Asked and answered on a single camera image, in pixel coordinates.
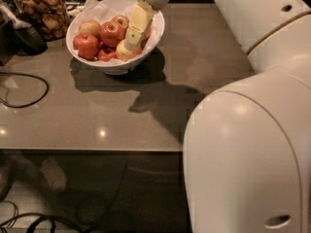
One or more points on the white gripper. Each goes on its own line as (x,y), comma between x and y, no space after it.
(141,17)

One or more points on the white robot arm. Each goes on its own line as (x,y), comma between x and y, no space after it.
(247,145)

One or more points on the red-yellow apple right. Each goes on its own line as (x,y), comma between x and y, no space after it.
(147,34)

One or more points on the small apple at back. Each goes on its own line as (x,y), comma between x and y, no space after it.
(123,21)

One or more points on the red apple centre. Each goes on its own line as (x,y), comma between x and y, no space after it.
(111,33)

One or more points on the white paper bowl liner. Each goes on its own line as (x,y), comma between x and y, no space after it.
(104,10)

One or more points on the pale apple back left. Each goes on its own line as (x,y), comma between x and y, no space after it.
(90,27)

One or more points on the white ceramic bowl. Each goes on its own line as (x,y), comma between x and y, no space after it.
(115,66)

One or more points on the small red apple bottom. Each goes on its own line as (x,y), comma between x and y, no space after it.
(106,56)

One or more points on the red apple front left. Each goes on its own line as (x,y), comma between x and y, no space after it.
(87,46)

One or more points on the glass jar of dried chips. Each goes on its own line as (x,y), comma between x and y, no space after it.
(50,16)

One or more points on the white shoe under table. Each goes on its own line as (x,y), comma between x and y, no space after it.
(53,174)

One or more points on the black appliance with handle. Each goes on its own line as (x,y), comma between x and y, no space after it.
(29,41)

